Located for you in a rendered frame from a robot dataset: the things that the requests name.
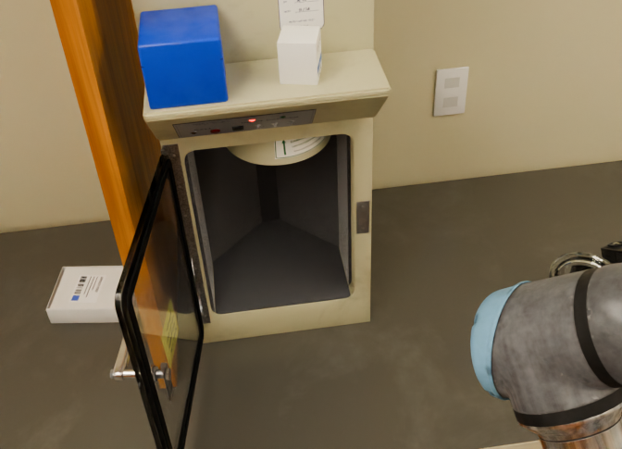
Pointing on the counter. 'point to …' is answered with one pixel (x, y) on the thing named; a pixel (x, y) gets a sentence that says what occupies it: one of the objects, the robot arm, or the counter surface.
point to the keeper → (362, 217)
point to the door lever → (122, 365)
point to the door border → (132, 327)
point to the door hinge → (188, 227)
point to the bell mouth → (279, 151)
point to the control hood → (287, 93)
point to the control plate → (244, 123)
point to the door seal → (134, 311)
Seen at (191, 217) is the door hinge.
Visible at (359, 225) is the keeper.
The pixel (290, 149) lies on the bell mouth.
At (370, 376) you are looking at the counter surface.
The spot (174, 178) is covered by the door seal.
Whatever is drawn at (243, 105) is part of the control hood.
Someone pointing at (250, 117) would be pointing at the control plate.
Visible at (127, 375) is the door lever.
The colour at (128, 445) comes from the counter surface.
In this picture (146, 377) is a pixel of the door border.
